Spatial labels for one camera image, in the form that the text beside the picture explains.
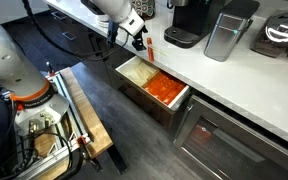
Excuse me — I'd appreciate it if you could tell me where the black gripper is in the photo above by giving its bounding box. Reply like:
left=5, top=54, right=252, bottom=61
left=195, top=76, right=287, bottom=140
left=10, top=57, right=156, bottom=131
left=132, top=25, right=149, bottom=52

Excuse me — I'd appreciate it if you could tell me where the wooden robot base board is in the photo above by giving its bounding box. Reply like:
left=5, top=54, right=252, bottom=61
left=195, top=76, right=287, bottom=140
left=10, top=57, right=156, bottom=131
left=33, top=67, right=114, bottom=180

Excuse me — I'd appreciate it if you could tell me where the white wooden cutlery drawer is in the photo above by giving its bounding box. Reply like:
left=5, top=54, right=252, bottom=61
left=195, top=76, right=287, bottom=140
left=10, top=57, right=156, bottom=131
left=114, top=55, right=192, bottom=130

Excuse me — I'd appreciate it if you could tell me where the white cup lids stack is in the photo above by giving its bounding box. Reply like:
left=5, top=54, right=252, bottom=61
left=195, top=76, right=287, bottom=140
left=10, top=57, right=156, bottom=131
left=95, top=13, right=110, bottom=24

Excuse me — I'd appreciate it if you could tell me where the dark lower cabinet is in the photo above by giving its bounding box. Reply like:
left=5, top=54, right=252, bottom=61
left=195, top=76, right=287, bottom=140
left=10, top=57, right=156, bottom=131
left=47, top=5, right=132, bottom=84

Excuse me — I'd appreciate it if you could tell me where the black coffee machine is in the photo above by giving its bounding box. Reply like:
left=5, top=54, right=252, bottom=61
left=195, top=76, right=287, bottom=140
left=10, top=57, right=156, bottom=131
left=163, top=0, right=227, bottom=50

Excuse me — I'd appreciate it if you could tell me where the silver rectangular canister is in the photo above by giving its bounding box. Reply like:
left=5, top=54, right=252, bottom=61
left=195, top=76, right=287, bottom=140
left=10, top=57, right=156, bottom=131
left=203, top=0, right=261, bottom=63

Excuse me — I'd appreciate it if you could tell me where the red black bar clamp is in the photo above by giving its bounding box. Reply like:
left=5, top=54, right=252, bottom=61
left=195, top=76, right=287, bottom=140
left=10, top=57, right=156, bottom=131
left=45, top=61, right=57, bottom=78

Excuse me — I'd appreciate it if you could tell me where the orange black bar clamp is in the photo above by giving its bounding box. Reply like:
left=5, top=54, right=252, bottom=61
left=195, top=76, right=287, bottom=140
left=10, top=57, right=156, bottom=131
left=74, top=134, right=104, bottom=173

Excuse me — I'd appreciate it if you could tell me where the black table leg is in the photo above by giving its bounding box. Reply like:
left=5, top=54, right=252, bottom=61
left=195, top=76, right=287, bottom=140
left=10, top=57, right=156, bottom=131
left=106, top=145, right=129, bottom=175

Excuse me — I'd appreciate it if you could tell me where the dark round appliance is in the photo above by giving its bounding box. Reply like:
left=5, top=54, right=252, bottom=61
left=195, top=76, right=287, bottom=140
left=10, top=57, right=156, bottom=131
left=250, top=12, right=288, bottom=60

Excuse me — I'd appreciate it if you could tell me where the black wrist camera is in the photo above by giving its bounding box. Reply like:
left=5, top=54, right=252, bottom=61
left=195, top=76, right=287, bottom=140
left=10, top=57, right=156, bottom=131
left=106, top=19, right=119, bottom=48

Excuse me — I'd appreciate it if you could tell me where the white round cup holder ring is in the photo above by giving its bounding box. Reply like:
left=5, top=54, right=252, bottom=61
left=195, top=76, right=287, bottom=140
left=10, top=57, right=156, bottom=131
left=94, top=19, right=112, bottom=29

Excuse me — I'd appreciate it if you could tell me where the black corrugated cable conduit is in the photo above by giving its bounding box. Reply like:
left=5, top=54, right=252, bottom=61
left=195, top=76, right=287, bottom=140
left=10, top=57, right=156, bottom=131
left=21, top=0, right=132, bottom=60

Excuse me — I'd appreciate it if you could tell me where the black base cable bundle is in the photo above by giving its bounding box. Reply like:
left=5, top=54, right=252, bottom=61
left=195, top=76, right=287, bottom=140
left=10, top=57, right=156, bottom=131
left=0, top=125, right=85, bottom=180

